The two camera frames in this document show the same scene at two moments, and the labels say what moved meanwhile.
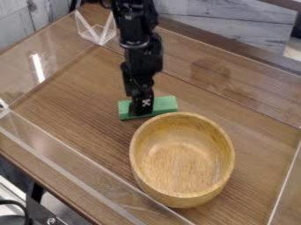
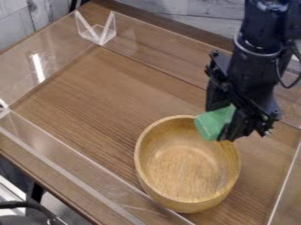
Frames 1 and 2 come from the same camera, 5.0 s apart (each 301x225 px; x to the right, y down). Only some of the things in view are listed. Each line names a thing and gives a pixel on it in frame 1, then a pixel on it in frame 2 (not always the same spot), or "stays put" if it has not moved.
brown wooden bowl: x=181 y=160 stays put
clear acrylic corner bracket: x=98 y=33 stays put
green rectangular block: x=163 y=105 → x=211 y=121
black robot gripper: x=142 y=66 → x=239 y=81
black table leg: x=36 y=192 stays put
